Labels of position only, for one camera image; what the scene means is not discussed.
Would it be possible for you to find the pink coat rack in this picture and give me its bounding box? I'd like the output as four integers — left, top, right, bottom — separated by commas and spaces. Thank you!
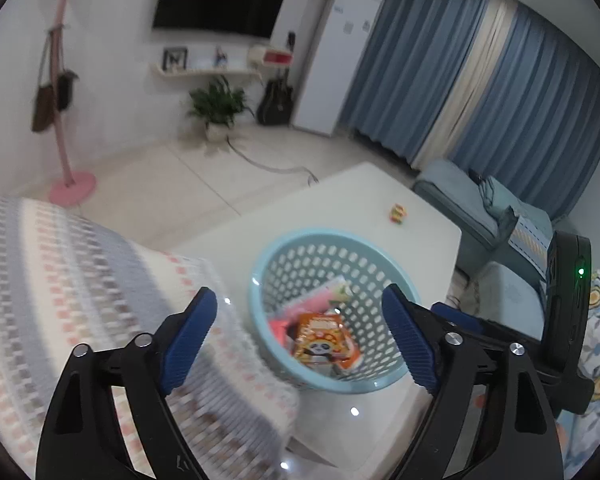
47, 0, 97, 206

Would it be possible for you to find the orange printed snack packet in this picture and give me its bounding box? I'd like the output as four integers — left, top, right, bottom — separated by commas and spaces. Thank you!
292, 312, 363, 373

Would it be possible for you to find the green potted plant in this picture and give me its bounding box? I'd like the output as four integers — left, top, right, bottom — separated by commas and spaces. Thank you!
186, 76, 255, 141

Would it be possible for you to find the blue curtain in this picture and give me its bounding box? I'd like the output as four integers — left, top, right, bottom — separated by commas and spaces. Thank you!
450, 5, 600, 221
341, 0, 491, 166

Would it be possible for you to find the striped sofa cushion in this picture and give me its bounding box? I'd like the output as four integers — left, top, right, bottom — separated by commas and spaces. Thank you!
510, 215, 553, 266

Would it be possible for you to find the blue-grey sofa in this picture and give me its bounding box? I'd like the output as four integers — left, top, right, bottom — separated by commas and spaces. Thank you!
412, 159, 556, 271

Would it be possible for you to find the light blue plastic basket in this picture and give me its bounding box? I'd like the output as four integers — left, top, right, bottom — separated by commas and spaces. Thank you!
250, 228, 421, 395

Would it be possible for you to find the white refrigerator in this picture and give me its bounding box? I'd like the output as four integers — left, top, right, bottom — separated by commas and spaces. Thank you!
291, 0, 385, 137

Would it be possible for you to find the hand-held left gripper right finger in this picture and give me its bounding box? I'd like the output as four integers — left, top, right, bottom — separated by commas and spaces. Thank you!
381, 284, 566, 480

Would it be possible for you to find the brown hanging bag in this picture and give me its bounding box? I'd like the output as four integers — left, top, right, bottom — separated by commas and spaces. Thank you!
31, 85, 56, 133

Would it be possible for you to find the black guitar bag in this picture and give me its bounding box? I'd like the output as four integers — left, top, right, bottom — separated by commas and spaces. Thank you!
256, 70, 295, 126

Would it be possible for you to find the beige curtain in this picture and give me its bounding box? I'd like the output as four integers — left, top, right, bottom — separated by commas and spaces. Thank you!
412, 0, 518, 171

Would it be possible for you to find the white curved wall shelf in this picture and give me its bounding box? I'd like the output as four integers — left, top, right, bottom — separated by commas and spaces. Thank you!
150, 45, 293, 78

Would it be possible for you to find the patterned woven blanket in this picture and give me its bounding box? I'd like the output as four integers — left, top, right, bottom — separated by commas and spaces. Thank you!
0, 196, 301, 480

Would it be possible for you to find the black picture frame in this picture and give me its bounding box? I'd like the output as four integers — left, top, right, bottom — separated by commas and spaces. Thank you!
162, 46, 188, 72

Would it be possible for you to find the floor cable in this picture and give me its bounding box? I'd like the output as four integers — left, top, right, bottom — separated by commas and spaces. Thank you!
225, 137, 321, 183

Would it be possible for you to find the pink packet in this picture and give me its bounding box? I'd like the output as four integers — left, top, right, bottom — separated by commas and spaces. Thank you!
270, 287, 333, 326

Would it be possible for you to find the dark hanging bag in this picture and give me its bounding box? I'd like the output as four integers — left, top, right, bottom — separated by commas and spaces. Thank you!
56, 70, 79, 111

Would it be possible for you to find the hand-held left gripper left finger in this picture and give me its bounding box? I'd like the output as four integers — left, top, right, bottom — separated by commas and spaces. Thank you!
35, 287, 218, 480

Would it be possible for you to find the red item in basket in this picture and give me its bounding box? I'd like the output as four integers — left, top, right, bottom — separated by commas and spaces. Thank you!
270, 317, 296, 346

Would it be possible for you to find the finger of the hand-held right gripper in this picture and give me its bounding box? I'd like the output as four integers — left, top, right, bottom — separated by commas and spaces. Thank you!
431, 302, 547, 377

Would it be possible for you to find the green and yellow packet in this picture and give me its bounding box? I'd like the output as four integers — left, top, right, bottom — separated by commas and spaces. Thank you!
325, 276, 353, 306

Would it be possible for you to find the green cloth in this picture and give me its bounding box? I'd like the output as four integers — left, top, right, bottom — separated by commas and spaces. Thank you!
477, 175, 523, 226

